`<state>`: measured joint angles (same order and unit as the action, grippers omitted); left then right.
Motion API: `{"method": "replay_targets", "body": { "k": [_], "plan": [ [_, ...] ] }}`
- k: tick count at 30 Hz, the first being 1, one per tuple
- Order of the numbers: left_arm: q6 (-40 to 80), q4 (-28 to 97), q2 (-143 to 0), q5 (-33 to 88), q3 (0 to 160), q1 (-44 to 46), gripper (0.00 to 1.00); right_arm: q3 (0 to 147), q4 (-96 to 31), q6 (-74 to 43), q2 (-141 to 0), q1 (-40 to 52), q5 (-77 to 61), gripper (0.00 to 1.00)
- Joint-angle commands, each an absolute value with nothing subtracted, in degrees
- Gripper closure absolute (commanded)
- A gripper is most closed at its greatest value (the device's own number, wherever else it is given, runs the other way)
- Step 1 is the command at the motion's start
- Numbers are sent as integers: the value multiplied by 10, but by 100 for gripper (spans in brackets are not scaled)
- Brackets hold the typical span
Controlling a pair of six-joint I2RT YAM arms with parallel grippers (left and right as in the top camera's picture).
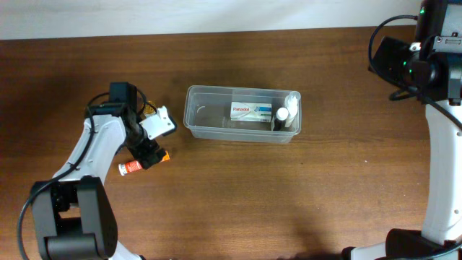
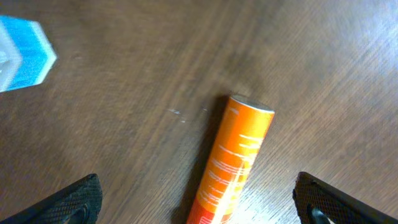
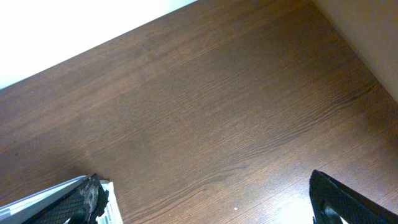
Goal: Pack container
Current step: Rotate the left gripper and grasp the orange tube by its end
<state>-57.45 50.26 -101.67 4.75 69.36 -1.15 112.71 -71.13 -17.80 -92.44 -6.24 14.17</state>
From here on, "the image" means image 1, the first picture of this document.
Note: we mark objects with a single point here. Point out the white squeeze bottle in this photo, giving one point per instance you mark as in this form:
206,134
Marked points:
291,103

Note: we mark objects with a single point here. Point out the dark bottle white cap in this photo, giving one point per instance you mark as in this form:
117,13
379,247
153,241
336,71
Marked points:
278,120

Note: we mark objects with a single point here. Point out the orange tube white cap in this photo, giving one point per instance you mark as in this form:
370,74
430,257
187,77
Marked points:
129,167

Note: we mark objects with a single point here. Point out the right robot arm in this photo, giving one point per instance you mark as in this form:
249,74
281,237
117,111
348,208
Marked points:
438,30

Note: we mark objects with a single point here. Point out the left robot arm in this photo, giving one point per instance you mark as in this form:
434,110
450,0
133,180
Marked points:
72,214

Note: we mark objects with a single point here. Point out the small jar gold lid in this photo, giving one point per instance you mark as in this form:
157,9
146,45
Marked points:
149,109

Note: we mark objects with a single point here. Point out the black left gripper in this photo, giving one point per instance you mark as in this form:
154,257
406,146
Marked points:
140,153

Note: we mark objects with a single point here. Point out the clear plastic container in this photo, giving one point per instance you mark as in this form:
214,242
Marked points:
208,114

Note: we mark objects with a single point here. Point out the white Panadol box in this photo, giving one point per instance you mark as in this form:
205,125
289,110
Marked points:
253,112

